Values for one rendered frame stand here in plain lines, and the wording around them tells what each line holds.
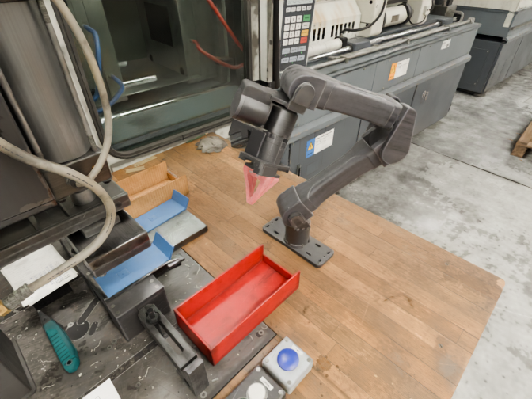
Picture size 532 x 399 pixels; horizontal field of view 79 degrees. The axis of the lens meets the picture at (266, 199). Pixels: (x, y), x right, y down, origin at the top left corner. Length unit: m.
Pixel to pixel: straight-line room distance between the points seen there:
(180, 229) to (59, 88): 0.50
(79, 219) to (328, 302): 0.52
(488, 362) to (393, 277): 1.18
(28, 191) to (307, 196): 0.52
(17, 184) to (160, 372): 0.41
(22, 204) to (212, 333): 0.41
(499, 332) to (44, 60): 2.07
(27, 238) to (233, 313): 0.40
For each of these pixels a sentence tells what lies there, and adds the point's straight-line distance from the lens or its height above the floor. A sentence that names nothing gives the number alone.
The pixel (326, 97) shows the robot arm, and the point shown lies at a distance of 0.63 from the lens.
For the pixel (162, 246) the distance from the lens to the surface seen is 0.76.
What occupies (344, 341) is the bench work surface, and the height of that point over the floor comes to 0.90.
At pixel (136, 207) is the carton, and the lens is 0.98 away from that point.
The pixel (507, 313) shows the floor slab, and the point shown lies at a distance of 2.20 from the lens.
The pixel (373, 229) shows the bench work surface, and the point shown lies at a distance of 0.95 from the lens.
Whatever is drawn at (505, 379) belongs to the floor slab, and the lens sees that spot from 1.97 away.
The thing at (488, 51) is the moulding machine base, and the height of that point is 0.55.
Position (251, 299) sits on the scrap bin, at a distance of 0.75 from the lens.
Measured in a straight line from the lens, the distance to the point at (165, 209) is 0.98.
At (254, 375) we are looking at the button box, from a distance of 0.64.
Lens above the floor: 1.52
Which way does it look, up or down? 38 degrees down
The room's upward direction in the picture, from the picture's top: straight up
